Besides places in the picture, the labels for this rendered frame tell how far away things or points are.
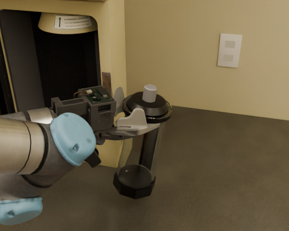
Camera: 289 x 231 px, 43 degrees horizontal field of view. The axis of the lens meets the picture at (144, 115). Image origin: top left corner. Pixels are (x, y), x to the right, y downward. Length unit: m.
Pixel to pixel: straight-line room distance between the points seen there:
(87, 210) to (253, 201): 0.42
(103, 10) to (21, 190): 0.44
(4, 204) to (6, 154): 0.15
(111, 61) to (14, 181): 0.41
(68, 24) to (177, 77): 0.54
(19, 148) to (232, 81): 0.95
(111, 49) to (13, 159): 0.46
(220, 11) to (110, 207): 0.70
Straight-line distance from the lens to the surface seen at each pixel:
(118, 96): 0.80
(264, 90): 1.33
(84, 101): 0.70
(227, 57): 1.28
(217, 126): 1.26
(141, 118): 0.73
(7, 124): 0.50
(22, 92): 1.09
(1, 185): 0.63
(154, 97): 0.77
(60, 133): 0.52
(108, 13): 0.85
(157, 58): 1.33
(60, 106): 0.68
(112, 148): 1.02
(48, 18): 0.96
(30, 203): 0.62
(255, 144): 1.20
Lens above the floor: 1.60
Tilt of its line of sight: 31 degrees down
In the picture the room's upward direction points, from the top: straight up
